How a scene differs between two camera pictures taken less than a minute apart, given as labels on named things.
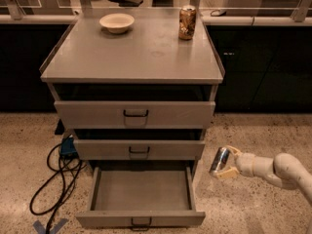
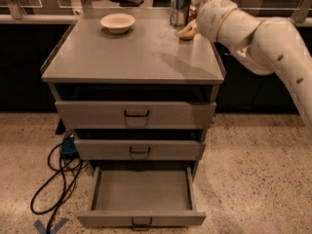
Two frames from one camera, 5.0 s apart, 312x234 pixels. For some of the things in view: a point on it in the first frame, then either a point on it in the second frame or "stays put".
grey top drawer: x=134 y=114 stays put
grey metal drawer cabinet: x=138 y=100 stays put
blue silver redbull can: x=219 y=160 → x=179 y=6
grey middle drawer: x=136 y=149 stays put
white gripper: x=246 y=164 → x=213 y=18
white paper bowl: x=116 y=23 stays put
